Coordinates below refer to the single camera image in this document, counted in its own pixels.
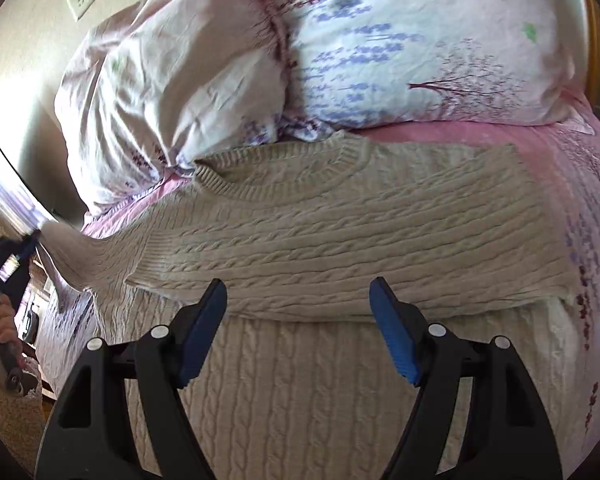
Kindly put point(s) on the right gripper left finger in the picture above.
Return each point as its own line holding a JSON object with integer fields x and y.
{"x": 194, "y": 328}

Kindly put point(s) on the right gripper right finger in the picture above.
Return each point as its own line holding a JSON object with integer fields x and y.
{"x": 402, "y": 325}

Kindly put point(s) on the beige cable-knit sweater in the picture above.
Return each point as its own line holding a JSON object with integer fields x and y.
{"x": 298, "y": 383}

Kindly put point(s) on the person's left hand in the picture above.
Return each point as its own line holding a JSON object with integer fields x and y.
{"x": 8, "y": 331}

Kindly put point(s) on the beige fleece left sleeve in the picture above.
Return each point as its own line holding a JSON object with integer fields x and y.
{"x": 22, "y": 425}

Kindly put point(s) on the pink floral bed sheet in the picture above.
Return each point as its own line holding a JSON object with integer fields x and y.
{"x": 564, "y": 164}

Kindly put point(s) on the pink floral pillow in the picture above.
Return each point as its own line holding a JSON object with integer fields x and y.
{"x": 162, "y": 83}

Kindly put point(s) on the white floral pillow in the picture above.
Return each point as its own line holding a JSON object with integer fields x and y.
{"x": 361, "y": 64}

